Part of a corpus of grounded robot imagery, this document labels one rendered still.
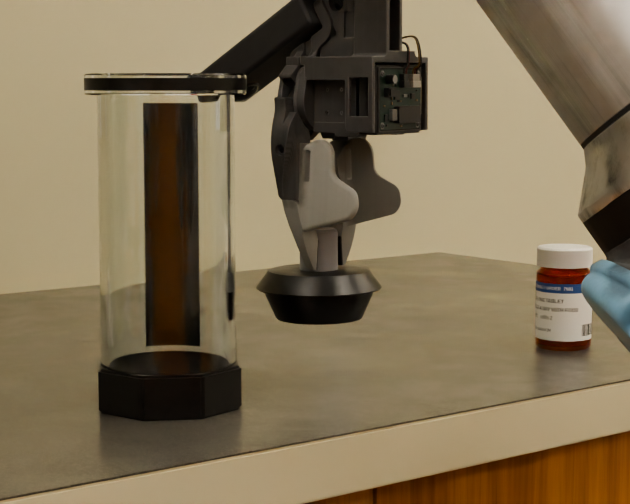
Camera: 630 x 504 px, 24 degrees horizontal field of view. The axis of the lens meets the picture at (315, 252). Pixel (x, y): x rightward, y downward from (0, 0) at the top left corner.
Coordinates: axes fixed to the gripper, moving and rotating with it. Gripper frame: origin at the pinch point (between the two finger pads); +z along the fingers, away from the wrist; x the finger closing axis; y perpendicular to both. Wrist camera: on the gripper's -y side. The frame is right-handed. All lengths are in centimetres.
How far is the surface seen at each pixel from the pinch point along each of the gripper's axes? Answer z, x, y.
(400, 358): 10.1, 11.6, -0.4
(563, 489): 18.5, 11.9, 14.1
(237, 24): -19, 49, -48
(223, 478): 11.2, -20.7, 8.2
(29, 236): 5, 23, -56
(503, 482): 16.8, 5.7, 12.4
